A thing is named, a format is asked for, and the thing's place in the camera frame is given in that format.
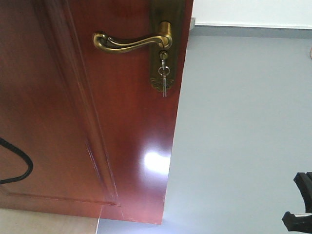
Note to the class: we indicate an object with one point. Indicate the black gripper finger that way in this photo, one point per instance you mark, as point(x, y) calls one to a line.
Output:
point(304, 184)
point(298, 222)

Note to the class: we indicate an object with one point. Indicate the brown wooden door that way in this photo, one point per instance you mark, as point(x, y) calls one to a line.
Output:
point(82, 131)

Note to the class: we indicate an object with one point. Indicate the plywood base platform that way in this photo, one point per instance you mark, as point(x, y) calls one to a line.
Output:
point(26, 222)

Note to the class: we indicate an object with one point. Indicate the silver keys on ring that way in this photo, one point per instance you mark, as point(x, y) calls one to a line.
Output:
point(164, 71)

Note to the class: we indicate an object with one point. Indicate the brass handle backplate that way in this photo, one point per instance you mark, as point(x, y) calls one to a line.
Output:
point(166, 19)

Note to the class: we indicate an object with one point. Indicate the brass door lever handle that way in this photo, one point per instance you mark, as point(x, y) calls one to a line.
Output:
point(162, 38)

